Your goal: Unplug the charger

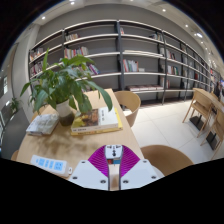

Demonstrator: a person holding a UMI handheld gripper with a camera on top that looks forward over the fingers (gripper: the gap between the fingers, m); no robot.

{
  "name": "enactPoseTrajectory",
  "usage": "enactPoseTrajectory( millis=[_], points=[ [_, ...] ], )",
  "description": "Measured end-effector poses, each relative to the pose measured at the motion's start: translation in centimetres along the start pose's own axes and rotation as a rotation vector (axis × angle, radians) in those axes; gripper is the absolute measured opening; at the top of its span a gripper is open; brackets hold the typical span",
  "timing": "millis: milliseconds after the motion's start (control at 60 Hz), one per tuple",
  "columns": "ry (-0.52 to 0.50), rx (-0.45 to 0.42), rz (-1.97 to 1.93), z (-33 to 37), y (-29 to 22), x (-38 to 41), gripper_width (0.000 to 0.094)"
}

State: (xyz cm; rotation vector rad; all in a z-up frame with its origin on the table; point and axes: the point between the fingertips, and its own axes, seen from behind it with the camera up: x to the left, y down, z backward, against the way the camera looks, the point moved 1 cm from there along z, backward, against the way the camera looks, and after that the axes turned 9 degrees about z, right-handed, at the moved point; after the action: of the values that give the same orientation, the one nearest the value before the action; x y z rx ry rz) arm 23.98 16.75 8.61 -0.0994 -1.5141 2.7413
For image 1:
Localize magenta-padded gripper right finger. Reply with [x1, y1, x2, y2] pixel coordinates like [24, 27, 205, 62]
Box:
[119, 145, 160, 191]

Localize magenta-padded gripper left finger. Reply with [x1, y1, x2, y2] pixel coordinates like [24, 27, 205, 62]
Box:
[68, 144, 110, 192]

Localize small white charger block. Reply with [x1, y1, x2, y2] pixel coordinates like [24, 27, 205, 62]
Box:
[104, 144, 124, 192]

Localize white power strip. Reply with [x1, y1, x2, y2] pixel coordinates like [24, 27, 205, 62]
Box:
[30, 154, 73, 177]

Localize white grey book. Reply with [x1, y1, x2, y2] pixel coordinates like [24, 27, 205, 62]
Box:
[25, 113, 60, 137]

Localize group of wooden chairs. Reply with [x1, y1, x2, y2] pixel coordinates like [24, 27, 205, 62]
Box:
[182, 91, 224, 160]

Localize green potted plant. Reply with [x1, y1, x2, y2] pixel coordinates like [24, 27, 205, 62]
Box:
[19, 48, 114, 127]

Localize small green floor plant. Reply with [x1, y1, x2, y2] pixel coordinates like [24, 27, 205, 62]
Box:
[9, 97, 22, 114]

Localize grey shelf unit with books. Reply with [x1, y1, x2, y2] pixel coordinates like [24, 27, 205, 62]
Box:
[28, 19, 214, 106]

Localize group of ceiling lights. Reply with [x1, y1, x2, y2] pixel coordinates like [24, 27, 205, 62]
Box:
[39, 0, 204, 39]

